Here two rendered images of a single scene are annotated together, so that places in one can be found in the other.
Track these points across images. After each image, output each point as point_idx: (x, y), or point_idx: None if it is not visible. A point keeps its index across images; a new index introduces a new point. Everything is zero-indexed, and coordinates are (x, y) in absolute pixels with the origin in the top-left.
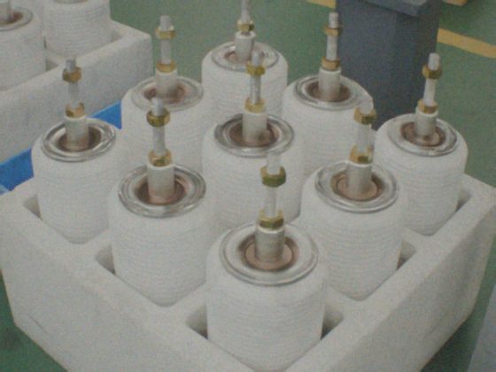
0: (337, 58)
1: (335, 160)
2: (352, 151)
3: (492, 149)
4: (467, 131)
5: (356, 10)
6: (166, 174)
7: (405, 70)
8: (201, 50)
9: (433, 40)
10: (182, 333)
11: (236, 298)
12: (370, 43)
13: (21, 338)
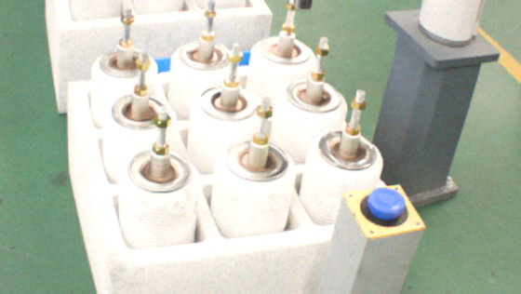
0: (322, 73)
1: (294, 146)
2: (253, 133)
3: (511, 209)
4: (504, 188)
5: (404, 47)
6: (140, 101)
7: (426, 109)
8: (354, 43)
9: (465, 95)
10: (104, 201)
11: (122, 186)
12: (407, 78)
13: (67, 182)
